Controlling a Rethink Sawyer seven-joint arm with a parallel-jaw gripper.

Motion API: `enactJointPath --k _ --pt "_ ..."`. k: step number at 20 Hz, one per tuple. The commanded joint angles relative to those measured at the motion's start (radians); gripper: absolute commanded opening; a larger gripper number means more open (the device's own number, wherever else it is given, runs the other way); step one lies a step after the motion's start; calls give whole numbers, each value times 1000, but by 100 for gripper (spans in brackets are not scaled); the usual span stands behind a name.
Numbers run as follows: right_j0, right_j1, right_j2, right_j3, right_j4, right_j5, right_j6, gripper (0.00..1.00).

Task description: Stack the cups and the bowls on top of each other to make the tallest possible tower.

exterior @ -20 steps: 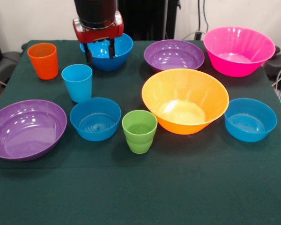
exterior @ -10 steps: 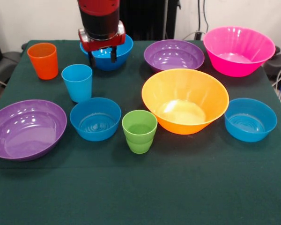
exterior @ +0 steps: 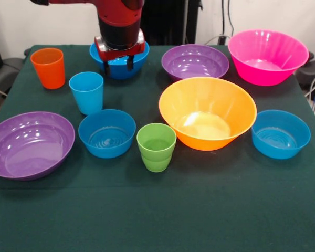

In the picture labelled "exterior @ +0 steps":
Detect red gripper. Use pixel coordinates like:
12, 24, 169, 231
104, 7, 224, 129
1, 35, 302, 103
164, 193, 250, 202
94, 28, 146, 77

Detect light blue plastic cup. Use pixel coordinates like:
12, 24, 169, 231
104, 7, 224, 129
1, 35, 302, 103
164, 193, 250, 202
68, 71, 104, 116

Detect shallow blue plastic bowl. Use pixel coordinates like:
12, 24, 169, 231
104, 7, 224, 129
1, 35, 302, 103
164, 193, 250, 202
78, 109, 137, 159
251, 109, 311, 160

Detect deep blue plastic bowl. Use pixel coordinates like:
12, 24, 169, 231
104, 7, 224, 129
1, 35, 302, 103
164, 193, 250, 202
89, 40, 150, 80

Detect orange plastic cup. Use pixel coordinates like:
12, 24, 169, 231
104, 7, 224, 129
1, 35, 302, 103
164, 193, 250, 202
30, 47, 66, 90

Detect purple plastic bowl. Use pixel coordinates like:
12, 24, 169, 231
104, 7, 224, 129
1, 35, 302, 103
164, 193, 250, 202
0, 111, 76, 182
161, 44, 230, 82

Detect green plastic cup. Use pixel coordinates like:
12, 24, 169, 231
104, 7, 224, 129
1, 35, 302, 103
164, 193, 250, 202
136, 122, 177, 173

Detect orange plastic bowl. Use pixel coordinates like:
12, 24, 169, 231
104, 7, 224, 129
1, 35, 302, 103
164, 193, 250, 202
158, 76, 258, 152

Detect pink plastic bowl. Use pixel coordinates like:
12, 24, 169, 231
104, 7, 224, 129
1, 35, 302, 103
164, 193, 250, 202
227, 29, 310, 87

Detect dark green tablecloth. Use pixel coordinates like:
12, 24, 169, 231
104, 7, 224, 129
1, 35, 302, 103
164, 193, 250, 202
0, 44, 315, 252

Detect black rounded equipment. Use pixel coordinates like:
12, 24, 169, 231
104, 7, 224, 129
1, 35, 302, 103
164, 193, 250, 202
295, 51, 315, 90

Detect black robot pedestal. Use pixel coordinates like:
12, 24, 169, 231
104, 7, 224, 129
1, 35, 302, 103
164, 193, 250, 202
140, 0, 203, 45

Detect grey cable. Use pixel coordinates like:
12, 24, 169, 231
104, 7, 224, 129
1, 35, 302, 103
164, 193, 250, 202
204, 34, 230, 46

